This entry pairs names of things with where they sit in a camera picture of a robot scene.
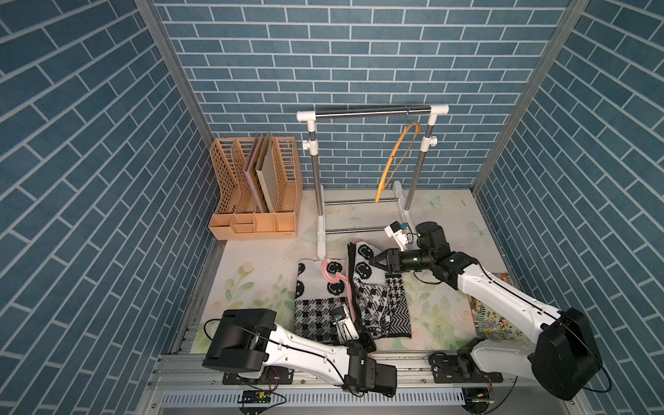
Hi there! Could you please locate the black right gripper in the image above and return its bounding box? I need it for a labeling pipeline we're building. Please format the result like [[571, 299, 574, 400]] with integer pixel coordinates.
[[367, 249, 432, 273]]

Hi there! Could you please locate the black white smiley scarf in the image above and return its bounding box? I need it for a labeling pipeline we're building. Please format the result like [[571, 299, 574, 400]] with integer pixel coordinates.
[[294, 241, 412, 344]]

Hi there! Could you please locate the pink plastic hanger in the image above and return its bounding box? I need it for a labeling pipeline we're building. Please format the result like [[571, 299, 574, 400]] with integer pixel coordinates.
[[320, 257, 359, 325]]

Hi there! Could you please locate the yellow wooden hanger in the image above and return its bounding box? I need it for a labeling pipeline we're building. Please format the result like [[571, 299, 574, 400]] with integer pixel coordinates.
[[374, 107, 422, 204]]

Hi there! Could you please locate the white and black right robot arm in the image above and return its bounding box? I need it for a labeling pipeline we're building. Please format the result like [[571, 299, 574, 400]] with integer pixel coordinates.
[[369, 221, 603, 401]]

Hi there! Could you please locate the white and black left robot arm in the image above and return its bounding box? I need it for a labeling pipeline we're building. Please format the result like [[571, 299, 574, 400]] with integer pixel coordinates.
[[202, 309, 398, 398]]

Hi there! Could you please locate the colourful floral booklet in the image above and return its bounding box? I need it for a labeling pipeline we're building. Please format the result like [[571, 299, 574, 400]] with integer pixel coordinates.
[[463, 295, 528, 342]]

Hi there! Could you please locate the left green circuit board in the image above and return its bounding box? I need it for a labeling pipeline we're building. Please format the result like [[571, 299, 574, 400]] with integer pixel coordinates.
[[239, 389, 271, 406]]

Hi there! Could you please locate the green circuit board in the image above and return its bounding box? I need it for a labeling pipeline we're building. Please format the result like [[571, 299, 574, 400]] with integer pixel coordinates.
[[239, 389, 271, 406], [462, 387, 495, 414]]

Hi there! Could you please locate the right green circuit board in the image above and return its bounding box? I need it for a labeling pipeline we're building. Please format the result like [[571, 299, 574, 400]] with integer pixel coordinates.
[[462, 387, 495, 414]]

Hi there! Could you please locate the white and steel clothes rack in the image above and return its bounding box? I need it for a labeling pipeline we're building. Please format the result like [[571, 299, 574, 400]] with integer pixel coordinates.
[[293, 103, 452, 259]]

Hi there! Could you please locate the floral table mat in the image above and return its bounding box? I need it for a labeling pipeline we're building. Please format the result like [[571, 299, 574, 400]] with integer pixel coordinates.
[[190, 190, 515, 354]]

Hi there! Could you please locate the beige folder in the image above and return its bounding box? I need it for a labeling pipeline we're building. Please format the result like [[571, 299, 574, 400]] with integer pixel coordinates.
[[255, 133, 278, 212]]

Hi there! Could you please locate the purple folder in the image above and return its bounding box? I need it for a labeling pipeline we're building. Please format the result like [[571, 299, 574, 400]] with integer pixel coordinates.
[[244, 135, 267, 213]]

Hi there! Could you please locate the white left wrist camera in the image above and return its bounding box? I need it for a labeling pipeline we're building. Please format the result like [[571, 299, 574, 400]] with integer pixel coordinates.
[[331, 304, 360, 345]]

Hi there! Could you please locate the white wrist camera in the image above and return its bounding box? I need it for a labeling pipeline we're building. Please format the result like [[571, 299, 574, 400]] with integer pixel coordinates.
[[331, 304, 360, 345], [384, 221, 413, 252]]

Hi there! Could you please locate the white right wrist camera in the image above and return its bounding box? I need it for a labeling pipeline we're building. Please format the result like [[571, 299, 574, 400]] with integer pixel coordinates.
[[384, 221, 413, 252]]

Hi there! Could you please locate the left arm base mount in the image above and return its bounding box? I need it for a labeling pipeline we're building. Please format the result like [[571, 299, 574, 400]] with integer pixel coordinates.
[[222, 366, 295, 387]]

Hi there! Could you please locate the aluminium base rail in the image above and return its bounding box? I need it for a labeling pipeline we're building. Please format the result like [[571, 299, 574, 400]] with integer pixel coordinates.
[[137, 352, 592, 414]]

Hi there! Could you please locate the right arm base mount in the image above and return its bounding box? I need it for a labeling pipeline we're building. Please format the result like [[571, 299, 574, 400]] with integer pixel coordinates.
[[428, 351, 503, 385]]

